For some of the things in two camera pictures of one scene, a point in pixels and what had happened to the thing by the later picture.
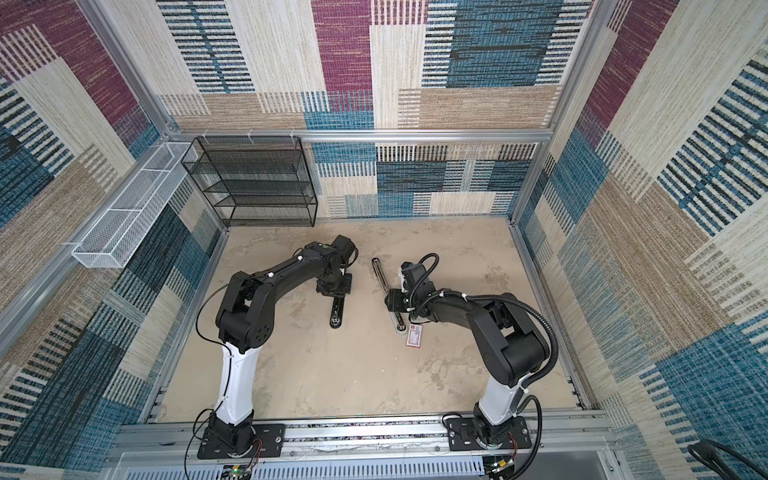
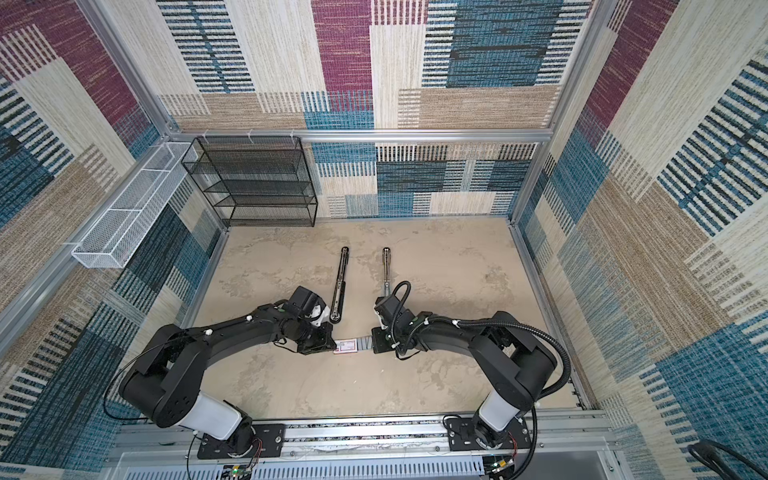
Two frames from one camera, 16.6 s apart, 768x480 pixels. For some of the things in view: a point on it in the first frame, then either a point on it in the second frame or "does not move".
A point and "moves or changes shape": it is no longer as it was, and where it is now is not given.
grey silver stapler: [398, 318] moves or changes shape
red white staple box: [414, 336] moves or changes shape
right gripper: [394, 304] -> [381, 346]
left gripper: [347, 288] -> [324, 342]
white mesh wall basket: [114, 237] does not move
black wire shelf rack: [255, 181] does not move
